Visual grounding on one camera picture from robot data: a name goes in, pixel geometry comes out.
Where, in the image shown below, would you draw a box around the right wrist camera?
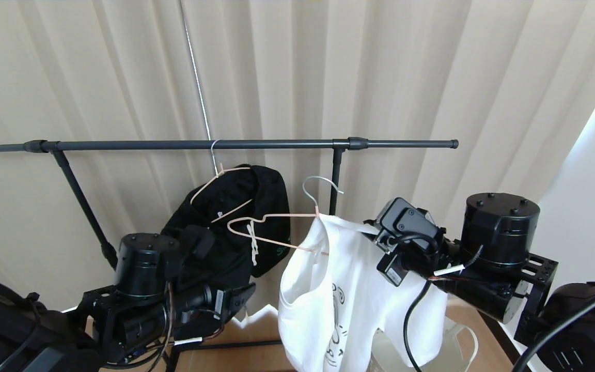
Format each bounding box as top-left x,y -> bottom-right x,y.
374,197 -> 441,250

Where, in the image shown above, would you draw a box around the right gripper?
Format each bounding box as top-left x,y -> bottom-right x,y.
377,235 -> 457,288

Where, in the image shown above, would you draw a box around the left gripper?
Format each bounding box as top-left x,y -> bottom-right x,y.
176,282 -> 227,325

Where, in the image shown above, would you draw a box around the white garment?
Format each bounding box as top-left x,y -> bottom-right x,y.
277,213 -> 449,372

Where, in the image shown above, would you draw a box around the white laundry basket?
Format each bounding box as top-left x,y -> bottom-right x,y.
369,315 -> 479,372

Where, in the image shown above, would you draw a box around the beige curtain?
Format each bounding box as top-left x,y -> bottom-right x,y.
0,0 -> 595,316

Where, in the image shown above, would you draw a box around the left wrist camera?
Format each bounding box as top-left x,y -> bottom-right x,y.
178,224 -> 216,262

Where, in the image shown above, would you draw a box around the pink clothes hanger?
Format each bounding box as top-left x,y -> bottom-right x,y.
226,175 -> 345,255
190,139 -> 255,224

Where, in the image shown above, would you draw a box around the black shorts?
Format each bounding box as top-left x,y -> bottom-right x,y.
160,164 -> 292,343

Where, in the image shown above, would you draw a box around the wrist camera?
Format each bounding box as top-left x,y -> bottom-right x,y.
178,224 -> 216,262
374,197 -> 441,250

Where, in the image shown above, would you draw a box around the black clothes rack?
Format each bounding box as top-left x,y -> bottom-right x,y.
0,136 -> 460,372

